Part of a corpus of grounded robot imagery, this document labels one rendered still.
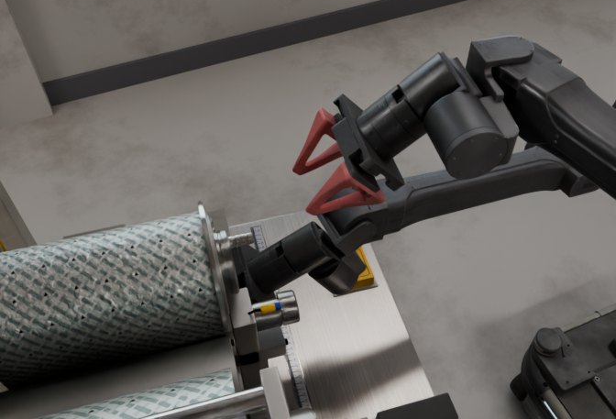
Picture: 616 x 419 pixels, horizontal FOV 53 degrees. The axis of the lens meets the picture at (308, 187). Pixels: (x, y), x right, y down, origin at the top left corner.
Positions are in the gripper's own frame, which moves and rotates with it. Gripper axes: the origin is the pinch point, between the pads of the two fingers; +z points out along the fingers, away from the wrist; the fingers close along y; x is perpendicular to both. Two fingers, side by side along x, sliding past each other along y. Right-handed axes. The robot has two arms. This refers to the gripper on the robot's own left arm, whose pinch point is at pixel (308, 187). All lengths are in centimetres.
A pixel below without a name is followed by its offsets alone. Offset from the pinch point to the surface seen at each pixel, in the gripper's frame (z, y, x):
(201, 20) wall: 68, 198, -86
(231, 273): 11.0, -5.2, 2.2
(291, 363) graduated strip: 29.4, -0.2, -30.7
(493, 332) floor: 30, 34, -148
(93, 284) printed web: 19.2, -5.2, 13.6
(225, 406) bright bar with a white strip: 1.0, -26.8, 18.0
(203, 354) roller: 17.2, -11.6, 2.0
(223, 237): 10.1, -1.5, 3.5
